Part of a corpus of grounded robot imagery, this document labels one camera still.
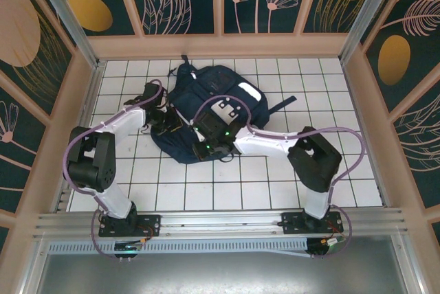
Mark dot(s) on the navy blue backpack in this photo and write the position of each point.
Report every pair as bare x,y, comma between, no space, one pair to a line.
213,81

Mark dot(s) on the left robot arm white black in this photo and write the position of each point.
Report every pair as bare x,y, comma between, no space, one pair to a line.
127,122

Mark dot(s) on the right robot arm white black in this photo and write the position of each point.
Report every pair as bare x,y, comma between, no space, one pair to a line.
261,144

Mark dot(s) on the small controller board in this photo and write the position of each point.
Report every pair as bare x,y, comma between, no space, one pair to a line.
333,242
129,247

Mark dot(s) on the grey sheet metal panel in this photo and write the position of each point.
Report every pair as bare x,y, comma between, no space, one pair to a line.
206,273

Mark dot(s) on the aluminium table edge rail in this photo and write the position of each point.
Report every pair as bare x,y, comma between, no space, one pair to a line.
88,101

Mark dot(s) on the long aluminium base rail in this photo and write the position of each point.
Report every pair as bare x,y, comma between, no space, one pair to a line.
220,220

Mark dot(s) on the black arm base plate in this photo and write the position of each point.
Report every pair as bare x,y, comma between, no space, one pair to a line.
151,225
288,223

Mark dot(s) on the aluminium frame post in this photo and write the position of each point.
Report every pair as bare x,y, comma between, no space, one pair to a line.
67,16
368,16

